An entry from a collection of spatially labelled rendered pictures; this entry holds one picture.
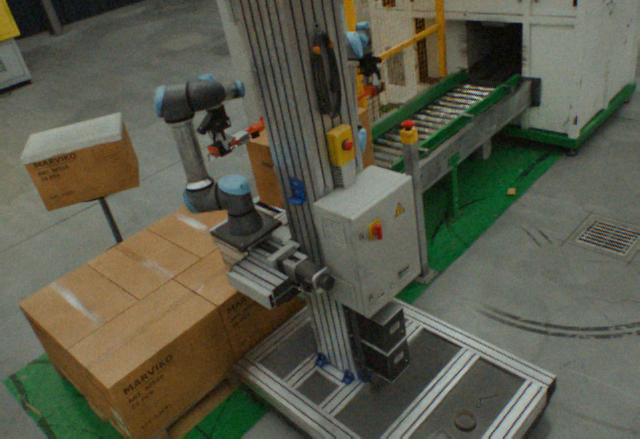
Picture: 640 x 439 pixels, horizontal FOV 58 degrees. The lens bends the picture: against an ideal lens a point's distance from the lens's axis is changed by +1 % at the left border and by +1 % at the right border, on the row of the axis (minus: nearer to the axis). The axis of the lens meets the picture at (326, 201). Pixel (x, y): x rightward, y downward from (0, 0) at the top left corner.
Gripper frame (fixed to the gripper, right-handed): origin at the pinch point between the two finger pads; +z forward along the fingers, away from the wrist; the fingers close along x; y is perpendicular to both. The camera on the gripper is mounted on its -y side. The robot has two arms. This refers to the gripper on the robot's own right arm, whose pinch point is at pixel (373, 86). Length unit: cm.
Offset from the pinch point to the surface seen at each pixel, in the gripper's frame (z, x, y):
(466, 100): 64, -22, -132
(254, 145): 15, -38, 60
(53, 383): 118, -107, 189
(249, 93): 23, -124, -11
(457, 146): 66, 9, -66
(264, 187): 41, -39, 60
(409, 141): 25.0, 26.0, 7.7
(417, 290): 120, 28, 18
